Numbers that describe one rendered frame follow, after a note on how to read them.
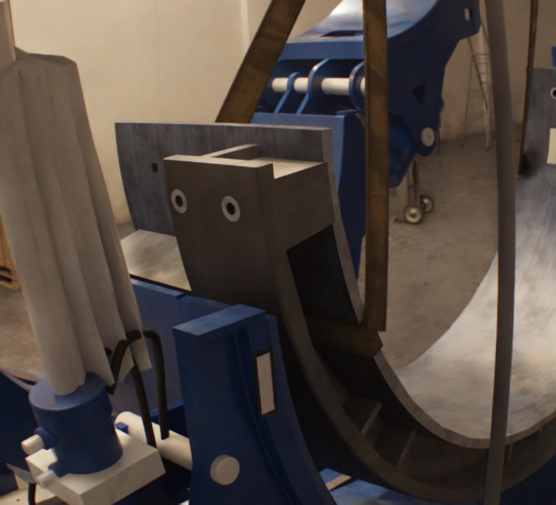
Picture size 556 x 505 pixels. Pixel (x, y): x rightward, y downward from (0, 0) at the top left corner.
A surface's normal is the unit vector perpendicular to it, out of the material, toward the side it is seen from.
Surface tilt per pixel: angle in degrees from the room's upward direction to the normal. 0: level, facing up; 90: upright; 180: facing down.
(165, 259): 16
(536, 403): 5
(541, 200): 55
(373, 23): 80
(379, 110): 82
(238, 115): 103
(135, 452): 8
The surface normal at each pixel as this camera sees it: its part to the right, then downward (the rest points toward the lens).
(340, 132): -0.68, 0.09
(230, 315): -0.06, -0.97
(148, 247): -0.25, -0.88
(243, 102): 0.47, 0.42
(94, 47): 0.73, 0.11
